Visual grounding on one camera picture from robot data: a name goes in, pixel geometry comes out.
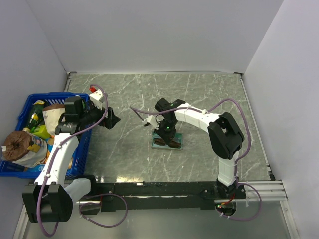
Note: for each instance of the brown sunglasses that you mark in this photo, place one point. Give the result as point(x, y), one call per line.
point(160, 143)

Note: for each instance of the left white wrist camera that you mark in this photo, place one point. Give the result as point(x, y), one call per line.
point(97, 97)

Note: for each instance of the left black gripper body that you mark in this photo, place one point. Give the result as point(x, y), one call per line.
point(90, 115)

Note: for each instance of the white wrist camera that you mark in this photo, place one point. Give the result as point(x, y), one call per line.
point(151, 120)
point(97, 97)

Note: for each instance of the blue chips bag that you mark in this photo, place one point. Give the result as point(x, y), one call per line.
point(46, 159)

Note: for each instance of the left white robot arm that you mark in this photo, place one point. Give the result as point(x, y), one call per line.
point(47, 199)

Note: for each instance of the brown paper bag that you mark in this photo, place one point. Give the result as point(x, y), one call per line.
point(52, 115)

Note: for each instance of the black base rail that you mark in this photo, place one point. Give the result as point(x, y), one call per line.
point(161, 195)

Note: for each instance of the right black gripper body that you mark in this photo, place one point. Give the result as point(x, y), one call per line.
point(167, 129)

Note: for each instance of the green glass bottle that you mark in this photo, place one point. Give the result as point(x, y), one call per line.
point(35, 117)

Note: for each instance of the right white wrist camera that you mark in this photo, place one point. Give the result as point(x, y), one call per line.
point(151, 120)

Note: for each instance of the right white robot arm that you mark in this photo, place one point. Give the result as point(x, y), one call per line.
point(225, 136)

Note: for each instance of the brown round bread bag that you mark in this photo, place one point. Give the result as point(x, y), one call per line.
point(24, 149)

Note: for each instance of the blue plastic basket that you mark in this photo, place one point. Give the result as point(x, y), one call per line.
point(9, 169)

